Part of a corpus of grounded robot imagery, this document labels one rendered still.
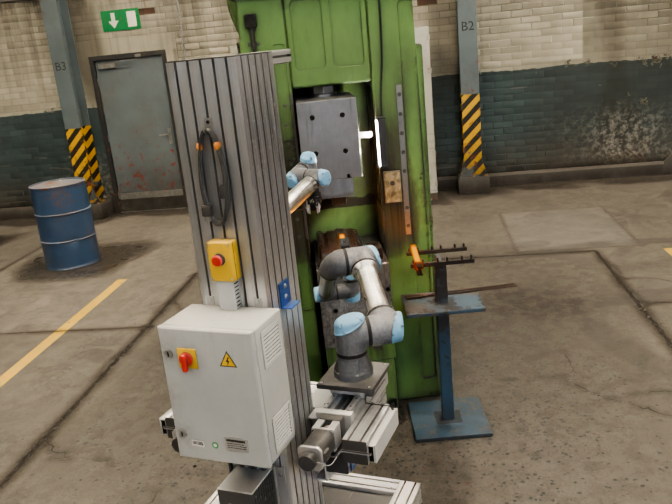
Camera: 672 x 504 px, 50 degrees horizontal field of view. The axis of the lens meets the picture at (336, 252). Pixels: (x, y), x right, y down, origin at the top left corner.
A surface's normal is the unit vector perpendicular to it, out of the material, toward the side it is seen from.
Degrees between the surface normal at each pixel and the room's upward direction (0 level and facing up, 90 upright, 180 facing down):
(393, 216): 90
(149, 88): 90
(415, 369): 90
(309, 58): 90
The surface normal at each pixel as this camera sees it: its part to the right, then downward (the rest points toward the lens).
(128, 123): -0.11, 0.29
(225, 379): -0.36, 0.30
